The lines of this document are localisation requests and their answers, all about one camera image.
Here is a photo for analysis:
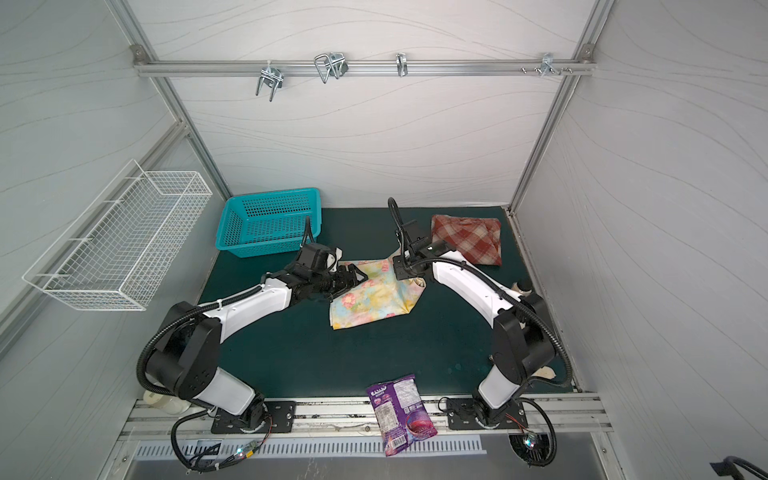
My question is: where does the floral yellow skirt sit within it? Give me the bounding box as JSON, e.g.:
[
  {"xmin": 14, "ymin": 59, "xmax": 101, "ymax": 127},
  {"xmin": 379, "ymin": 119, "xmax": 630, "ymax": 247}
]
[{"xmin": 329, "ymin": 258, "xmax": 426, "ymax": 330}]

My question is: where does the red plaid skirt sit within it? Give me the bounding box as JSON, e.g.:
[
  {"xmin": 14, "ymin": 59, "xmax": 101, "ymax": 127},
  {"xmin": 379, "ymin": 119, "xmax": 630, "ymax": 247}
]
[{"xmin": 431, "ymin": 215, "xmax": 502, "ymax": 266}]

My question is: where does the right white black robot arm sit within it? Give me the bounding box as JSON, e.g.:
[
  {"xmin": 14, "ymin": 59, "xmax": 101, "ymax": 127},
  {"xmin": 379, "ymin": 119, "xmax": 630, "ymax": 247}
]
[{"xmin": 393, "ymin": 214, "xmax": 573, "ymax": 409}]

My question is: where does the teal plastic basket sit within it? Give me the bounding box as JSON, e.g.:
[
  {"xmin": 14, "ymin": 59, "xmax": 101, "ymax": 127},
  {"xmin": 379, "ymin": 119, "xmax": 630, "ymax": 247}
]
[{"xmin": 215, "ymin": 188, "xmax": 322, "ymax": 258}]

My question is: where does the small jar black lid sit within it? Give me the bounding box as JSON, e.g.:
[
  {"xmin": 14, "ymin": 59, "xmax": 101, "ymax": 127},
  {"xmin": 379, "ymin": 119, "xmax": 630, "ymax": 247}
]
[{"xmin": 515, "ymin": 279, "xmax": 534, "ymax": 296}]

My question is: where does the purple snack bag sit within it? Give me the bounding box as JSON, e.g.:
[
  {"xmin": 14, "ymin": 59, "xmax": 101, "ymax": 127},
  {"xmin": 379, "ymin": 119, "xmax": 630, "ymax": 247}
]
[{"xmin": 366, "ymin": 375, "xmax": 438, "ymax": 457}]

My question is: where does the beige work glove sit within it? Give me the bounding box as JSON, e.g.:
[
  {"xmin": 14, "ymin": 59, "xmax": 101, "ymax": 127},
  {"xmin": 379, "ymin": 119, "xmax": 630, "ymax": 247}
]
[{"xmin": 531, "ymin": 360, "xmax": 557, "ymax": 380}]

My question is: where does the small metal hook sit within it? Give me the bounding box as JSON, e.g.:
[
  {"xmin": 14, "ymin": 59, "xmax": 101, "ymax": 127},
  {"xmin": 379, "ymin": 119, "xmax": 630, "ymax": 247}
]
[{"xmin": 395, "ymin": 53, "xmax": 408, "ymax": 78}]

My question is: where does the left metal hook clamp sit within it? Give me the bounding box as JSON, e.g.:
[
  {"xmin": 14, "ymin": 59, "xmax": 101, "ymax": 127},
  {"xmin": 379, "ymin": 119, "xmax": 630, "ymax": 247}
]
[{"xmin": 255, "ymin": 64, "xmax": 284, "ymax": 102}]

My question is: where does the metal hook clamp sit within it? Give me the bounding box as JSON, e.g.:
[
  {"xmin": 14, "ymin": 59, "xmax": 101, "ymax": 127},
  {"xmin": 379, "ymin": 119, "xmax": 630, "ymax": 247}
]
[
  {"xmin": 255, "ymin": 64, "xmax": 284, "ymax": 102},
  {"xmin": 313, "ymin": 52, "xmax": 349, "ymax": 84}
]

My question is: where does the middle metal hook clamp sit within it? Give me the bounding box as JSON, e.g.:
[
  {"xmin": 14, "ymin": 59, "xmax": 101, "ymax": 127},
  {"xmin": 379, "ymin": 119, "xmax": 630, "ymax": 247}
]
[{"xmin": 313, "ymin": 52, "xmax": 349, "ymax": 84}]

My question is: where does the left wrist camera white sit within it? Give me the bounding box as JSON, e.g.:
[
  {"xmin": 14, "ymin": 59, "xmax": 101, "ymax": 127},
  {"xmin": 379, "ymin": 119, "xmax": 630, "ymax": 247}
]
[{"xmin": 326, "ymin": 247, "xmax": 342, "ymax": 272}]

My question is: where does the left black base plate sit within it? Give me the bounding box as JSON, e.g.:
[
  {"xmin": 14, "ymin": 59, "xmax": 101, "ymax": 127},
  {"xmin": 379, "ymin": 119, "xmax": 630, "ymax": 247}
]
[{"xmin": 211, "ymin": 401, "xmax": 296, "ymax": 435}]

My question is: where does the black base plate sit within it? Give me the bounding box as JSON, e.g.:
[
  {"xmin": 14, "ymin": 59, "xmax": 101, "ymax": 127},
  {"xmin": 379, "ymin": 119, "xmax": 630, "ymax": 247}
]
[
  {"xmin": 437, "ymin": 397, "xmax": 528, "ymax": 432},
  {"xmin": 211, "ymin": 401, "xmax": 296, "ymax": 435}
]

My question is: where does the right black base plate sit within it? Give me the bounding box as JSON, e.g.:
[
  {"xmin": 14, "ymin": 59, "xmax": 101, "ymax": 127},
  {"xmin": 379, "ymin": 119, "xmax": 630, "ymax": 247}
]
[{"xmin": 437, "ymin": 397, "xmax": 528, "ymax": 432}]

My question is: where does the white wire basket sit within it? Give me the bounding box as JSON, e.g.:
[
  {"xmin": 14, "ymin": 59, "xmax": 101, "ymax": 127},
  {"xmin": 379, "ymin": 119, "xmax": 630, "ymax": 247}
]
[{"xmin": 22, "ymin": 160, "xmax": 212, "ymax": 312}]

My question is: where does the horizontal aluminium rail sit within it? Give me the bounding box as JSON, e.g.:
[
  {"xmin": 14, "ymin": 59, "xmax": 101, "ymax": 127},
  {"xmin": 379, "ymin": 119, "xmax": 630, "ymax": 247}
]
[{"xmin": 134, "ymin": 57, "xmax": 597, "ymax": 78}]

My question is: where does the left base cable bundle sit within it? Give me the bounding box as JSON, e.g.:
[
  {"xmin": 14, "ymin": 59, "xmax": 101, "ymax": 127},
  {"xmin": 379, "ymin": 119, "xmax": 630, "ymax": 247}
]
[{"xmin": 169, "ymin": 410, "xmax": 274, "ymax": 473}]

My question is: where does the base cable bundle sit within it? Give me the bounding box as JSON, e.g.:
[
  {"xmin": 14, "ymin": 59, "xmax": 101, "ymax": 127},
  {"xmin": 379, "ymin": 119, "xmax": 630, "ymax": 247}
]
[
  {"xmin": 508, "ymin": 398, "xmax": 559, "ymax": 468},
  {"xmin": 169, "ymin": 410, "xmax": 274, "ymax": 473}
]

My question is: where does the right base cable bundle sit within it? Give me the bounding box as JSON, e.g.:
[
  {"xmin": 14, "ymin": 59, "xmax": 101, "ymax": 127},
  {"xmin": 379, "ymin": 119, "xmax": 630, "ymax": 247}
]
[{"xmin": 508, "ymin": 398, "xmax": 559, "ymax": 468}]

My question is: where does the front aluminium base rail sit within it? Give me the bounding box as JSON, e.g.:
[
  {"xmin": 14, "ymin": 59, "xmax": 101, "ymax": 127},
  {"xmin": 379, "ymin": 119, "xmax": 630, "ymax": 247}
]
[{"xmin": 118, "ymin": 393, "xmax": 613, "ymax": 441}]

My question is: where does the right metal bracket clamp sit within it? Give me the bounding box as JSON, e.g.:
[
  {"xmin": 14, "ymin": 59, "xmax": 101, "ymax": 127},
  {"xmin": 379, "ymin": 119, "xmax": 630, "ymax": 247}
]
[{"xmin": 520, "ymin": 54, "xmax": 574, "ymax": 77}]

